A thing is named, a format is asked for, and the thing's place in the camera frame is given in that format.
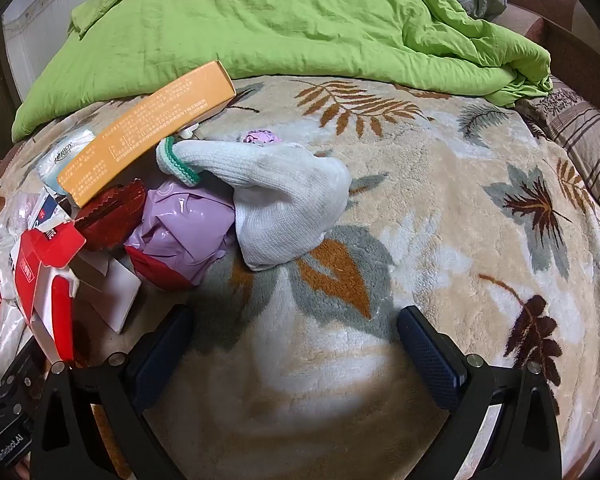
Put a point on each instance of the purple crumpled paper ball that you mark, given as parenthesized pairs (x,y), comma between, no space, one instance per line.
(260,137)

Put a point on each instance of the red and white carton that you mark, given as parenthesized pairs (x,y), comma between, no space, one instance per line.
(55,300)

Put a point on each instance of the red snack wrapper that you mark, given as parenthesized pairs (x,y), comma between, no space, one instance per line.
(110,215)

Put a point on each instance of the white paper box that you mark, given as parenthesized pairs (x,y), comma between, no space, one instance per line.
(112,295)

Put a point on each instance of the leaf print blanket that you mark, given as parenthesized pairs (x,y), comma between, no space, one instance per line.
(430,210)

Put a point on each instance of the purple plastic bag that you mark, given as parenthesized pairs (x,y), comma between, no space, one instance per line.
(180,225)

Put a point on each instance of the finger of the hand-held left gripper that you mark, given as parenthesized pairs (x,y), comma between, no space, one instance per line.
(22,365)

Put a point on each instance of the orange cardboard box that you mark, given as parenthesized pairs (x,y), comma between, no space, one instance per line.
(145,130)

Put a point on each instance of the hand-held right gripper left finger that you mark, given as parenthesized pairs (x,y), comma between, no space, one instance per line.
(162,355)

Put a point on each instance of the green quilt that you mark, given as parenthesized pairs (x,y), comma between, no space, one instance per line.
(280,20)

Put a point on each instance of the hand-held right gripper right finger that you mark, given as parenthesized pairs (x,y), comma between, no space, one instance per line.
(430,355)

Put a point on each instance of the striped brown pillow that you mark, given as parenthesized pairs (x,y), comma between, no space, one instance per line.
(580,130)

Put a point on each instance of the white tissue packet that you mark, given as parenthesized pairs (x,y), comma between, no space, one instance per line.
(60,160)

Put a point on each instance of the white knit glove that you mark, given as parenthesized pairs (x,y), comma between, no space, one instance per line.
(280,195)

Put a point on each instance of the brown upholstered headboard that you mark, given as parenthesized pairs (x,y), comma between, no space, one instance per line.
(580,60)

